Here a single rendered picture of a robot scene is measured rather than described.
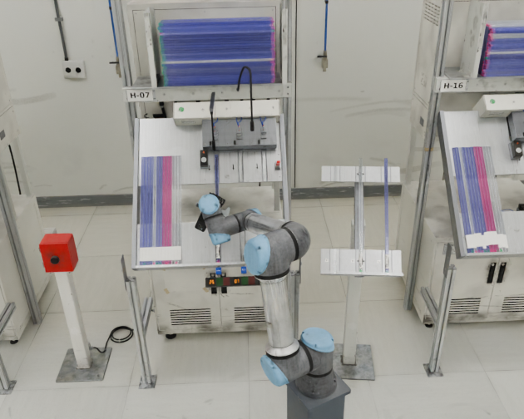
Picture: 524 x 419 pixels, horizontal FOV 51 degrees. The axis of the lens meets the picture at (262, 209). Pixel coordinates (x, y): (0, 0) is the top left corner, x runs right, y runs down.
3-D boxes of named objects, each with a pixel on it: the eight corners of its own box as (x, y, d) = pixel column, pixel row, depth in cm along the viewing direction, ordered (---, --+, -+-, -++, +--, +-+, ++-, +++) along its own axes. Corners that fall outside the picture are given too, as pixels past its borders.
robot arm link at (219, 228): (243, 236, 209) (234, 209, 210) (216, 245, 204) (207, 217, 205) (234, 239, 216) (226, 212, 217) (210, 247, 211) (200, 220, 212)
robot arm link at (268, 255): (314, 378, 189) (297, 231, 172) (279, 396, 182) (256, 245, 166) (295, 363, 199) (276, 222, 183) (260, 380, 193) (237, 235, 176)
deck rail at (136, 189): (138, 270, 246) (135, 268, 240) (134, 270, 246) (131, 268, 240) (141, 123, 265) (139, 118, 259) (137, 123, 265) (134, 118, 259)
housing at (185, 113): (279, 127, 266) (279, 115, 252) (177, 130, 265) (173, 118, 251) (278, 112, 268) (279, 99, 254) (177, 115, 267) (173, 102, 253)
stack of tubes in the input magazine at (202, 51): (275, 83, 249) (275, 21, 236) (163, 86, 248) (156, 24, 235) (274, 76, 260) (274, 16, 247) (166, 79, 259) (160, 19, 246)
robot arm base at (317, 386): (344, 388, 200) (346, 368, 195) (310, 405, 194) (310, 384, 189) (321, 362, 212) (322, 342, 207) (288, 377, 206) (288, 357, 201)
